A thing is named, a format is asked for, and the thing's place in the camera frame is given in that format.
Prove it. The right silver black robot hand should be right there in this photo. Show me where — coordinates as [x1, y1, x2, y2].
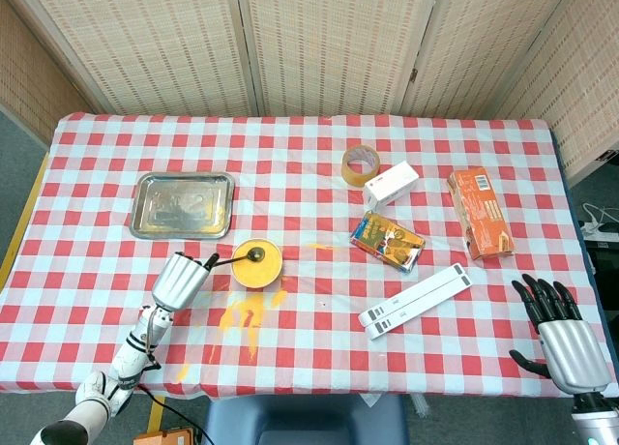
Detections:
[508, 273, 611, 396]

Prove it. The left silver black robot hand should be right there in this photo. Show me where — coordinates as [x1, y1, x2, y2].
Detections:
[151, 251, 221, 313]

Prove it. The black spoon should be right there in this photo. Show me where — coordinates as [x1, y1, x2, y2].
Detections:
[208, 247, 266, 271]

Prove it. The metal tray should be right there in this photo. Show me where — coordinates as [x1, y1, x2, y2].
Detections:
[129, 171, 237, 241]

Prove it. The off-white bowl of yellow powder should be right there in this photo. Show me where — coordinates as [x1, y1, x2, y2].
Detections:
[229, 238, 284, 290]

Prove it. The spilled yellow powder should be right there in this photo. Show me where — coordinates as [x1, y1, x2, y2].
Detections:
[174, 288, 289, 384]

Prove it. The black equipment box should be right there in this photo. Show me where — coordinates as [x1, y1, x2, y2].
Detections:
[583, 239, 619, 315]

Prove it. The orange case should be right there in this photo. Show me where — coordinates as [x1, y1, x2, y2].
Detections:
[133, 428, 199, 445]

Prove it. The white folding stand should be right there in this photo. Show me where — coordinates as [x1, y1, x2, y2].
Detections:
[358, 263, 472, 341]

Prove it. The orange carton box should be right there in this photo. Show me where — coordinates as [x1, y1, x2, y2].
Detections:
[446, 166, 516, 261]

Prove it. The blue padded seat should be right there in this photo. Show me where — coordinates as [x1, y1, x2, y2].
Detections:
[201, 394, 410, 445]

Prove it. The red white checkered tablecloth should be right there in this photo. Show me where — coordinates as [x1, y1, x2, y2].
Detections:
[0, 111, 619, 401]

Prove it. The brown packing tape roll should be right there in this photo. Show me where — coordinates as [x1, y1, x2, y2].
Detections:
[340, 144, 381, 189]

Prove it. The colourful snack packet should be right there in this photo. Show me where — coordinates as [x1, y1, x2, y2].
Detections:
[349, 210, 427, 274]

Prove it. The white cardboard box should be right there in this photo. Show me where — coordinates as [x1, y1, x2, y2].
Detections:
[363, 160, 421, 210]

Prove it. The beige woven folding screen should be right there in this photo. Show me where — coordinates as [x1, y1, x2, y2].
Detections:
[0, 0, 619, 188]

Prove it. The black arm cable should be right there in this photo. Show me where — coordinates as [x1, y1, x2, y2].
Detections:
[137, 384, 213, 445]

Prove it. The white power strip with cables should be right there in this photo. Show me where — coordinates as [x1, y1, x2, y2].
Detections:
[578, 201, 619, 236]

